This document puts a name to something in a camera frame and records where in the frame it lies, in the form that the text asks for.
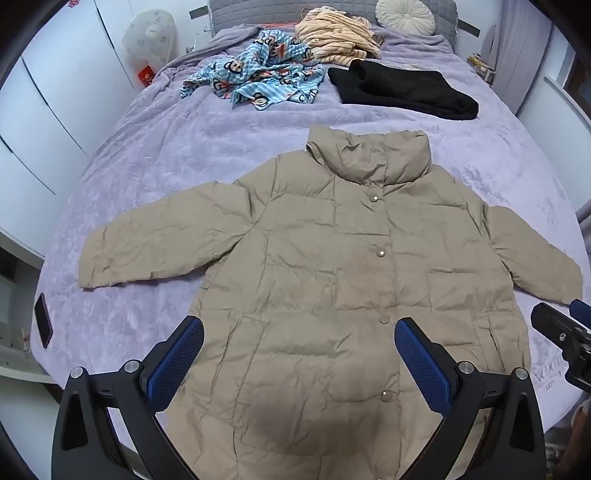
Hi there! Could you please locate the black folded garment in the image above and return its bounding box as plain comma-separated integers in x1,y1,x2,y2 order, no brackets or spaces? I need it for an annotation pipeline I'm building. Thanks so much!
328,60,479,121

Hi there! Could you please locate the beige puffer jacket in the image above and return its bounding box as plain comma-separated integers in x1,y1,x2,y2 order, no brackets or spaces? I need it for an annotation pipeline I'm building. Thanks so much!
78,124,583,480

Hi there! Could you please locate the white wardrobe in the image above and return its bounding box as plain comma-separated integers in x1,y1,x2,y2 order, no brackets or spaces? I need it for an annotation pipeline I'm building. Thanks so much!
0,0,139,259

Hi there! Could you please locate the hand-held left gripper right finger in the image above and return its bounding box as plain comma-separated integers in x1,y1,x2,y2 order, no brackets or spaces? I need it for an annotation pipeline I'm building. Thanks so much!
394,316,548,480

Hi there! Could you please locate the small printed box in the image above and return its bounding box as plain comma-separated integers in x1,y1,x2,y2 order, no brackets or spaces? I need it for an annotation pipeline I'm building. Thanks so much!
466,54,497,85

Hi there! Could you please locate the beige striped garment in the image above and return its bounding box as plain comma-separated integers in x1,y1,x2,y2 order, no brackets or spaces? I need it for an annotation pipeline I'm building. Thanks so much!
295,7,386,63

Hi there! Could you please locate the white covered fan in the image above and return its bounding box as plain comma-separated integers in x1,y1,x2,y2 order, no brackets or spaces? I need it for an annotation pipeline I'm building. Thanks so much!
121,10,177,70

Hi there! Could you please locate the black phone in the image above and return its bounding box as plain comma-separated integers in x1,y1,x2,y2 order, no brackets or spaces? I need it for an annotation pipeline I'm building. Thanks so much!
34,293,54,349

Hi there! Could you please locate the grey curtain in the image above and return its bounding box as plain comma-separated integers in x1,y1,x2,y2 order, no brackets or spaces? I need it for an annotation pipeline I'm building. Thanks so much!
489,18,550,116

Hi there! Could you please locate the purple plush blanket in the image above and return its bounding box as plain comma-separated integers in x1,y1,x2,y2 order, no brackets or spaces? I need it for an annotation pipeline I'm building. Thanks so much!
30,21,591,462

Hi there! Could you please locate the blue cartoon printed cloth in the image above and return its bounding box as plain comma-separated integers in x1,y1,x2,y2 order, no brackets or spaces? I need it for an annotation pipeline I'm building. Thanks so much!
179,28,326,112

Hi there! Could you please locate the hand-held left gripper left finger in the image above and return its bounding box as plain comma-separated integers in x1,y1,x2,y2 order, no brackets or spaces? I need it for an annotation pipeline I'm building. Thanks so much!
52,315,206,480

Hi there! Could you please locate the grey quilted headboard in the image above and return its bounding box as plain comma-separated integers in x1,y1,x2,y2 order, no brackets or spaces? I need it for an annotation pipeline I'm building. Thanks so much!
208,0,460,40

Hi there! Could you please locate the round cream cushion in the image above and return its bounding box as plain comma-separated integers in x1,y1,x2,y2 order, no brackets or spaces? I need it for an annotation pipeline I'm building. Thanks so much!
375,0,435,35

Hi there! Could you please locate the white bedside shelf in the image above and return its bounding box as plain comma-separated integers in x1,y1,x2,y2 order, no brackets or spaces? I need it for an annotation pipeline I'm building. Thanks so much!
0,231,49,384

